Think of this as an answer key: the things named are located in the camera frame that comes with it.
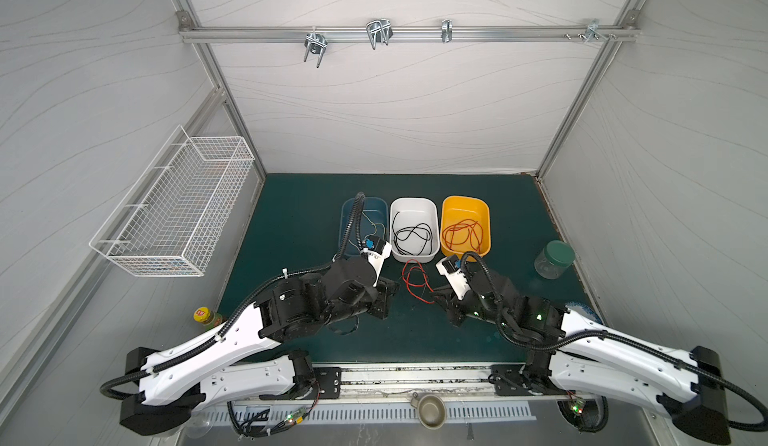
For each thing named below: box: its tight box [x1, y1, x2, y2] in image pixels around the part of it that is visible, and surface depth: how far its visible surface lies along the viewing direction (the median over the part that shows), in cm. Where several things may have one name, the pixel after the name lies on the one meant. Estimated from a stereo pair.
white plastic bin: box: [389, 197, 441, 263], surface depth 103 cm
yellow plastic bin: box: [440, 195, 492, 261], surface depth 106 cm
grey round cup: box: [410, 392, 447, 430], surface depth 70 cm
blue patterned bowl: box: [565, 302, 603, 324], surface depth 84 cm
